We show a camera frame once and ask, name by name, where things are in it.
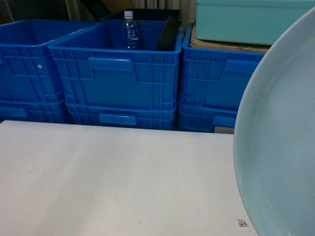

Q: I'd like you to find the light blue oval tray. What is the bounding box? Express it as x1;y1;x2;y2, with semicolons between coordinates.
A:
233;10;315;236

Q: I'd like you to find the blue crate bottom middle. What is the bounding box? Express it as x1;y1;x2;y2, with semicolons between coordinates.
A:
65;102;176;130

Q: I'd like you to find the blue crate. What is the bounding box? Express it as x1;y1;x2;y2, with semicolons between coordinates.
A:
178;25;265;110
177;105;237;134
0;99;73;124
65;102;176;130
0;20;95;103
49;20;183;111

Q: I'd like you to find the blue crate bottom right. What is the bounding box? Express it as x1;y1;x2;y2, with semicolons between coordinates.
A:
177;105;237;134

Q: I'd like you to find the blue crate top right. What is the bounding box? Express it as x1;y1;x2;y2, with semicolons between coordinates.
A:
178;25;265;110

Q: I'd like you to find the black flat panel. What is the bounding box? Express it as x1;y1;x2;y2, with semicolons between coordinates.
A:
156;16;182;51

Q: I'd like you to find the blue crate top middle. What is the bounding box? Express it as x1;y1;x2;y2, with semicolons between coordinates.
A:
49;20;183;111

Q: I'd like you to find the brown cardboard sheet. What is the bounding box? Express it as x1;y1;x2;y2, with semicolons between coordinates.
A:
189;25;271;53

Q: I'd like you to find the clear water bottle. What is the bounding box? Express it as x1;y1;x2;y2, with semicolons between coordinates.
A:
122;10;139;50

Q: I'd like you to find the blue crate bottom left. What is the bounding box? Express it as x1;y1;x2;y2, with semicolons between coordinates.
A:
0;99;73;124

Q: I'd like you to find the blue crate top left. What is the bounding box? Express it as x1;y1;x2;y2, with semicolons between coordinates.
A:
0;20;95;103

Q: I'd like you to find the teal plastic box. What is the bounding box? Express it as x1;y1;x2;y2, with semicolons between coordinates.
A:
196;0;315;45

